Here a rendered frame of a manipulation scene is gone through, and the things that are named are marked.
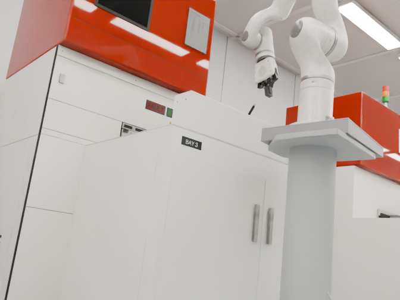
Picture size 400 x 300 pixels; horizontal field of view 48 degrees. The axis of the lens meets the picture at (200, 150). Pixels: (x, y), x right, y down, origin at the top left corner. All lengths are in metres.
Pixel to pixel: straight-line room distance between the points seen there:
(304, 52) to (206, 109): 0.41
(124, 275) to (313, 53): 1.00
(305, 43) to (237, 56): 3.38
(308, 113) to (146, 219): 0.65
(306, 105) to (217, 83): 3.15
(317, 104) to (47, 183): 1.10
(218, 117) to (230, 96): 3.16
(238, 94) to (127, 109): 2.86
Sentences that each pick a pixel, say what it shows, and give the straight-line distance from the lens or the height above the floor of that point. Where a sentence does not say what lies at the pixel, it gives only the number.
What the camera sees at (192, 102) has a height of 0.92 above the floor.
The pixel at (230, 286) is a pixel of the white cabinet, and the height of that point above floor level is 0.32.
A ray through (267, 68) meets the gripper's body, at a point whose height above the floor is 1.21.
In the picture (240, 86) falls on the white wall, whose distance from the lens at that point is 4.94.
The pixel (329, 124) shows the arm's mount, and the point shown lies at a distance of 1.48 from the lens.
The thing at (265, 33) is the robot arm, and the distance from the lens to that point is 2.06.
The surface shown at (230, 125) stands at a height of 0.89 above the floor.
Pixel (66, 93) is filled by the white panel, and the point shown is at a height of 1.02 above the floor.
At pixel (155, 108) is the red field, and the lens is 2.24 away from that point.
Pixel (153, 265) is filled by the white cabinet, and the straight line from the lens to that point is 1.43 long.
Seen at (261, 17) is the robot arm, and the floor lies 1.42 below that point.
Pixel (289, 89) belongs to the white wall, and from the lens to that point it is 5.62.
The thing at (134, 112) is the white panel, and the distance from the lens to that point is 2.17.
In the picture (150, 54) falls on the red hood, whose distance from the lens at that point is 2.24.
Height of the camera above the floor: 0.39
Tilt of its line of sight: 14 degrees up
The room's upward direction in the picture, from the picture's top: 7 degrees clockwise
